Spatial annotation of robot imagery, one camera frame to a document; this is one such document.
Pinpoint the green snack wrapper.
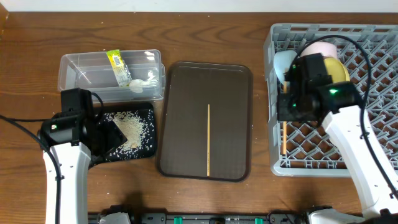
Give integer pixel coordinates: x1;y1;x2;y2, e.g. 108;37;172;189
106;49;132;86

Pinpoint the brown serving tray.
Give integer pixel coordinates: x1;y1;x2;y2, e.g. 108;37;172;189
156;62;253;182

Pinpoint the yellow plate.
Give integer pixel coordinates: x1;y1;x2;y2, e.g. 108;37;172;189
323;57;350;83

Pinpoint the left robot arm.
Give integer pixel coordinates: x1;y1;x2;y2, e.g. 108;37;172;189
39;113;127;223

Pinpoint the white tissue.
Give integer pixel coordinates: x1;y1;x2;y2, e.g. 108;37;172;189
129;79;159;93

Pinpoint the grey dishwasher rack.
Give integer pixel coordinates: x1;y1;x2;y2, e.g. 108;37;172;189
263;24;397;177

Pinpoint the wooden chopstick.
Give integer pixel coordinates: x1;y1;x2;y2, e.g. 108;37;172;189
281;81;287;155
206;104;210;177

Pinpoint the pink bowl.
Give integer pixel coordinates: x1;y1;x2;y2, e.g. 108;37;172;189
300;42;338;59

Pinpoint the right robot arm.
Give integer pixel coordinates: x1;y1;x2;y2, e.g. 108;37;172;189
277;82;397;223

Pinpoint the blue bowl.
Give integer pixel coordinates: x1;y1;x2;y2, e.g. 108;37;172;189
273;50;297;84

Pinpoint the clear plastic bin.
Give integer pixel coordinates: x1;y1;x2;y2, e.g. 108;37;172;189
58;49;165;103

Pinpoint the black waste tray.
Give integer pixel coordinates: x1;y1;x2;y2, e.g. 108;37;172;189
89;102;157;168

